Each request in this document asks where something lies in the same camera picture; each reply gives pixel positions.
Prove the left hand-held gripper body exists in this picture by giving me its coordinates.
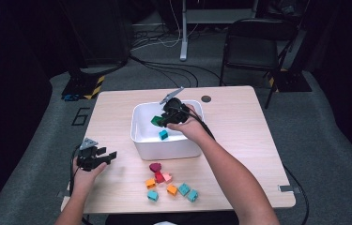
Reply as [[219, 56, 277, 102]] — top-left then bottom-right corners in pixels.
[[76, 137, 107, 173]]

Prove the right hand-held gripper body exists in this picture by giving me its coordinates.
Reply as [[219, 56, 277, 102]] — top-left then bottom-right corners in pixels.
[[159, 86, 191, 127]]

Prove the dark green toy block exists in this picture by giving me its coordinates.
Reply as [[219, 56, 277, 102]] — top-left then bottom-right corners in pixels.
[[150, 115, 165, 128]]

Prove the white plastic bin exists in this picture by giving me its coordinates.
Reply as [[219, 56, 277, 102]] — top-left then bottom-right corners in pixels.
[[130, 99, 206, 161]]

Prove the person's right hand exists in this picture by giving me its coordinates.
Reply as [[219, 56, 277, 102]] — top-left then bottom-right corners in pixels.
[[166, 104, 212, 145]]

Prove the person's left hand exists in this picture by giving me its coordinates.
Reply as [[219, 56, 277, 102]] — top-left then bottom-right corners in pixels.
[[71, 157, 108, 193]]

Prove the black striped stand base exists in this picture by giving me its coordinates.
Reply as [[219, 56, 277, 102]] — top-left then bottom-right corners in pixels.
[[268, 69, 313, 93], [61, 69, 106, 101]]

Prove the black folding chair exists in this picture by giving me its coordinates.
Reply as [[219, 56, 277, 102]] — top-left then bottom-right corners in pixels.
[[220, 18, 299, 110]]

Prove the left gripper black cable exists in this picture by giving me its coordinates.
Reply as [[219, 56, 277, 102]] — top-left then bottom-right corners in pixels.
[[69, 145, 94, 225]]

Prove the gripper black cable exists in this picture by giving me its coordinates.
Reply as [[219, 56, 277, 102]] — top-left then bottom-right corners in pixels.
[[170, 106, 310, 225], [69, 145, 94, 225]]

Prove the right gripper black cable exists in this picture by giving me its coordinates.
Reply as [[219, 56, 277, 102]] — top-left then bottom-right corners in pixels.
[[170, 106, 310, 225]]

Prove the metal table edge bracket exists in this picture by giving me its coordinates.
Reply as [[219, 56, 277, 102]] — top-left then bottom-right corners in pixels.
[[55, 189, 71, 199], [277, 184, 301, 194]]

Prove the black floor cable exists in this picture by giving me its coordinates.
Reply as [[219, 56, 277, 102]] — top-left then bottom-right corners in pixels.
[[129, 54, 222, 88]]

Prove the white desk frame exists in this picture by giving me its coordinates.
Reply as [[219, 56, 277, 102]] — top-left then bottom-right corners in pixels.
[[179, 0, 259, 62]]

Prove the white floor cable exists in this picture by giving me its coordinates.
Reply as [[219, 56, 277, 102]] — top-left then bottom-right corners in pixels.
[[130, 0, 196, 51]]

